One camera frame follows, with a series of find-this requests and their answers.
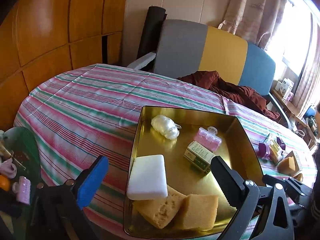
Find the pink hair clip on stand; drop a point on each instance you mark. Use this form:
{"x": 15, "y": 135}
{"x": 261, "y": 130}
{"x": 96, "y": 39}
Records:
{"x": 22, "y": 189}

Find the grey yellow blue armchair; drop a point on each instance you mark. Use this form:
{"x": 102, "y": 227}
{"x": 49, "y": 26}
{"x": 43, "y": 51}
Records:
{"x": 186, "y": 47}

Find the white ointment box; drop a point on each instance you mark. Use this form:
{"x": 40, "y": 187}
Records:
{"x": 290, "y": 165}

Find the green medicine box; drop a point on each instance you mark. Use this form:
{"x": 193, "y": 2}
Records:
{"x": 199, "y": 156}

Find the purple plastic cup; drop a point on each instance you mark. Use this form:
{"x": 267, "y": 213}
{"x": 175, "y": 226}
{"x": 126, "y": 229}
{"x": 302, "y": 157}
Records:
{"x": 263, "y": 151}

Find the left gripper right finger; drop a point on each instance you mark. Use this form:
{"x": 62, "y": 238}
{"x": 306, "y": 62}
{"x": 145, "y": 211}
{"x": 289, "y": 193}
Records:
{"x": 275, "y": 220}

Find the pink hair clip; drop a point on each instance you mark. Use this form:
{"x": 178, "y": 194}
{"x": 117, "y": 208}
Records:
{"x": 22, "y": 189}
{"x": 208, "y": 138}

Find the white sponge block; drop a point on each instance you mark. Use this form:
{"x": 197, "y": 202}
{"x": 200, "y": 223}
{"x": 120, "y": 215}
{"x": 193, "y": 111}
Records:
{"x": 147, "y": 179}

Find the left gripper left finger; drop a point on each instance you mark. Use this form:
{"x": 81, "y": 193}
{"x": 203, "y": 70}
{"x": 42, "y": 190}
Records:
{"x": 57, "y": 211}

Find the white carton on desk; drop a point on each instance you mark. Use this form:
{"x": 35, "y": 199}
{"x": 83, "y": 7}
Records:
{"x": 285, "y": 88}

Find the striped bed sheet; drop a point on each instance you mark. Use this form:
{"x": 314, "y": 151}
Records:
{"x": 94, "y": 110}

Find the yellow sponge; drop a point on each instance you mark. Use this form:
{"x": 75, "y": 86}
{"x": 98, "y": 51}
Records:
{"x": 197, "y": 213}
{"x": 161, "y": 211}

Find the black rolled mat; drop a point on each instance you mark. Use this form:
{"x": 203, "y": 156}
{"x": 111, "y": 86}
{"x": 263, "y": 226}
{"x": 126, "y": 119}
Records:
{"x": 152, "y": 30}

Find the white plastic bag ball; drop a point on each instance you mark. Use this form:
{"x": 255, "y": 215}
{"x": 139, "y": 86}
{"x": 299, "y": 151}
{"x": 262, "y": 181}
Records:
{"x": 166, "y": 127}

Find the cracker snack packet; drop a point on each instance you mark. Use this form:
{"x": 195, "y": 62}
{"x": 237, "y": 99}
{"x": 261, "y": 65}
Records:
{"x": 276, "y": 152}

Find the purple lid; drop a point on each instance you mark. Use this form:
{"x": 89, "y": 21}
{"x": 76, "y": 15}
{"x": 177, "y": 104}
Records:
{"x": 281, "y": 143}

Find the wooden desk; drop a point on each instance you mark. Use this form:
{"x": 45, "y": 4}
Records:
{"x": 297, "y": 123}

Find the dark red jacket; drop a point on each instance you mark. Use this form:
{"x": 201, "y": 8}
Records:
{"x": 242, "y": 95}

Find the pink curtain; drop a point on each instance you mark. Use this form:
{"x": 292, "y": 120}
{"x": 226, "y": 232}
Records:
{"x": 255, "y": 21}

